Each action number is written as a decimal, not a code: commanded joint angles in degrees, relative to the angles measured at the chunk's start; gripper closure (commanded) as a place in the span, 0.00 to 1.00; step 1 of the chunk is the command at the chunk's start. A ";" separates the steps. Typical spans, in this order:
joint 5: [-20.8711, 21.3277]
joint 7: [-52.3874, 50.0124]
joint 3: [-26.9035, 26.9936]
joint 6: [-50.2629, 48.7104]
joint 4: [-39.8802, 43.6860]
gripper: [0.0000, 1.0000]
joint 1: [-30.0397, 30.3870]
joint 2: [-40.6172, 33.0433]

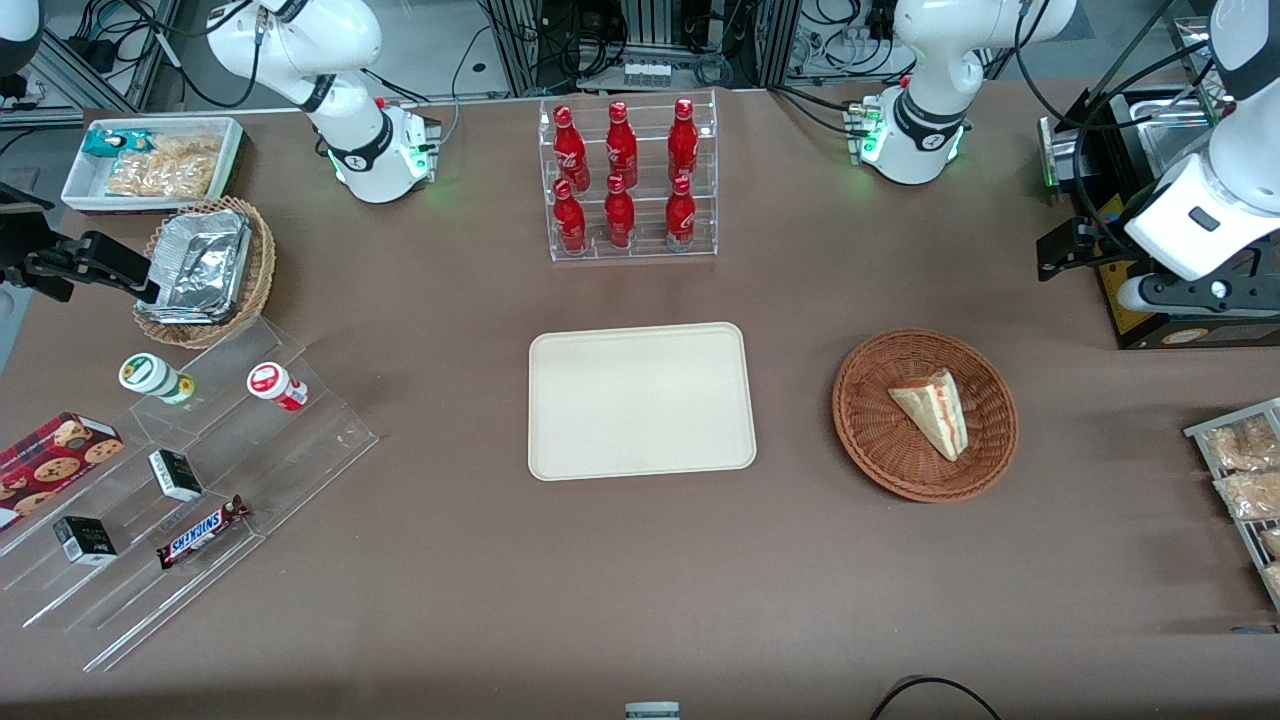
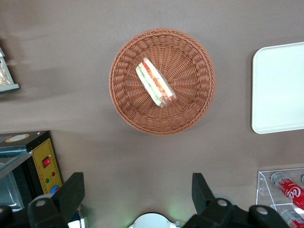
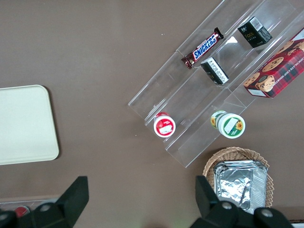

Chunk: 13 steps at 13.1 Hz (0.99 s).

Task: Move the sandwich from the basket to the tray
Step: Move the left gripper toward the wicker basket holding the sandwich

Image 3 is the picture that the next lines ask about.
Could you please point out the green sunflower lidded cup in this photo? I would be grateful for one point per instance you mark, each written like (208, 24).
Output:
(229, 124)

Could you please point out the red tartan cookie box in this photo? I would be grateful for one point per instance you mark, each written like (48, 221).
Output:
(278, 71)

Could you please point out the red lidded yogurt cup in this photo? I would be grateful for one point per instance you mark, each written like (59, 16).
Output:
(164, 126)

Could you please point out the Snickers chocolate bar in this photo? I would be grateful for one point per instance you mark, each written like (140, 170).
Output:
(204, 48)

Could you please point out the cream plastic tray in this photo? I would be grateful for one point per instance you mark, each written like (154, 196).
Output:
(23, 123)

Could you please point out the clear acrylic tiered shelf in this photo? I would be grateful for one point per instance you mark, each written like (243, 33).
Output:
(190, 99)

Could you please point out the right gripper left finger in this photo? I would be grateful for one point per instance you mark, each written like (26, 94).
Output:
(64, 209)

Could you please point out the black box with gold lettering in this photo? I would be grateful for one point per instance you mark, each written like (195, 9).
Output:
(254, 33)

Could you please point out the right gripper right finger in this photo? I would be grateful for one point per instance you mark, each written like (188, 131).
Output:
(221, 216)

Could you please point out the woven wicker basket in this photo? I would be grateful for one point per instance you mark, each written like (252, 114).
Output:
(211, 164)

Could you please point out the silver aluminium foil container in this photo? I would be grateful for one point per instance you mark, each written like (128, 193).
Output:
(240, 185)

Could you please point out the black box with white label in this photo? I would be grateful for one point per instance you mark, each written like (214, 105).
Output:
(215, 70)

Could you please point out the red round button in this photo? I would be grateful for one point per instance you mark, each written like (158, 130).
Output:
(21, 211)

